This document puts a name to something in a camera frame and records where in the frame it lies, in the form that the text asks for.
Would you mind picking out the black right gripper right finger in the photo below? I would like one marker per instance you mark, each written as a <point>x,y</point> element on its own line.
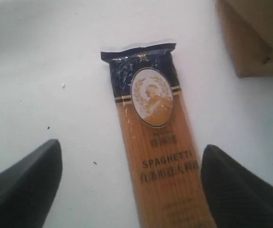
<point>236,197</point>

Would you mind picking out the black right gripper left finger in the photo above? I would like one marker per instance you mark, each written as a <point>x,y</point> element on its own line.
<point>28,188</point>

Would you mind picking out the spaghetti package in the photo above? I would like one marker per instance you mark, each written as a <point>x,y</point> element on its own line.
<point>163,162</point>

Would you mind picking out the brown paper shopping bag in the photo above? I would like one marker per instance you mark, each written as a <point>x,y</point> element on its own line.
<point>247,27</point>

